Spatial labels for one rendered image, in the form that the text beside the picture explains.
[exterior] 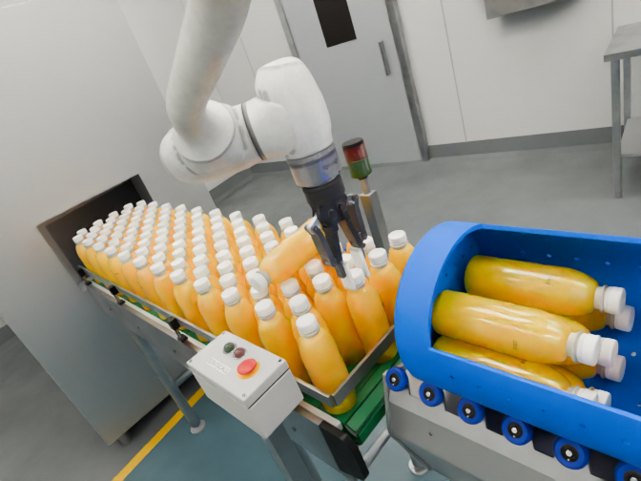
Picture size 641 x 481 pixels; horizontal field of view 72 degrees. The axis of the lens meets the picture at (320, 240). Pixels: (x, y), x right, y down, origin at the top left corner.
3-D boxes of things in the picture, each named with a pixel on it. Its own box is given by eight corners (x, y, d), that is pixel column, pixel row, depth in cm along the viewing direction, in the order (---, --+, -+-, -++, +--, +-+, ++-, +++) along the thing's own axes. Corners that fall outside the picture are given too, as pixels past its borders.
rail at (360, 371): (338, 407, 83) (333, 396, 82) (335, 405, 84) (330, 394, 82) (443, 283, 105) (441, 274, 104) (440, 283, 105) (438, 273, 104)
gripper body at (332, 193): (318, 190, 75) (335, 236, 79) (349, 168, 79) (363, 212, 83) (291, 188, 80) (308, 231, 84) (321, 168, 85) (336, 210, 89)
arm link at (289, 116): (335, 132, 82) (269, 156, 83) (306, 46, 75) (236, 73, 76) (340, 146, 72) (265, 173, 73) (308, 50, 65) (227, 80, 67)
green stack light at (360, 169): (363, 178, 122) (359, 162, 120) (346, 178, 127) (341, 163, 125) (377, 169, 126) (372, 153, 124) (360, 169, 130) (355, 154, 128)
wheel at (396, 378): (404, 371, 80) (411, 370, 82) (385, 364, 84) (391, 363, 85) (401, 395, 80) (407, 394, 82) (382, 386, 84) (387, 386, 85)
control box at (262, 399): (266, 440, 75) (242, 400, 71) (207, 397, 90) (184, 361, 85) (304, 398, 81) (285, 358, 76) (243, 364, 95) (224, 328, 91)
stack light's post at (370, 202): (442, 440, 175) (368, 196, 126) (433, 435, 178) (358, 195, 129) (447, 432, 177) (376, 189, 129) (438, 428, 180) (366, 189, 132)
